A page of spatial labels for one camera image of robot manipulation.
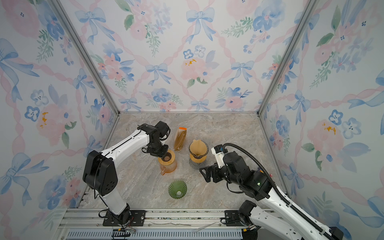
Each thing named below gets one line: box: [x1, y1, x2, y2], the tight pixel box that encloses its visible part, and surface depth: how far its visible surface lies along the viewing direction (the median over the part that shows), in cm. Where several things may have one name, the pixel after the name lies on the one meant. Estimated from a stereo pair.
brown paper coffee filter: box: [189, 139, 208, 156], surface depth 85 cm
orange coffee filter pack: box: [174, 127, 187, 151], surface depth 99 cm
